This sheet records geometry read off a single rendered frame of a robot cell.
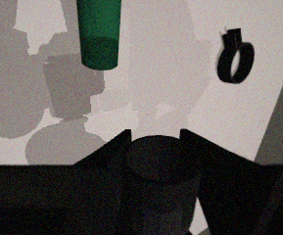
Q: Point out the green pipe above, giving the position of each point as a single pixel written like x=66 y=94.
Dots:
x=98 y=29

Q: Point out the black ring clamp with two tabs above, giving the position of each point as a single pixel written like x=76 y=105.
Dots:
x=232 y=42

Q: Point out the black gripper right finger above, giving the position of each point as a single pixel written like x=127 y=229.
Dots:
x=238 y=196

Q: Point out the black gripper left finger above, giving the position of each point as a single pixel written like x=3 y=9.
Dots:
x=92 y=187

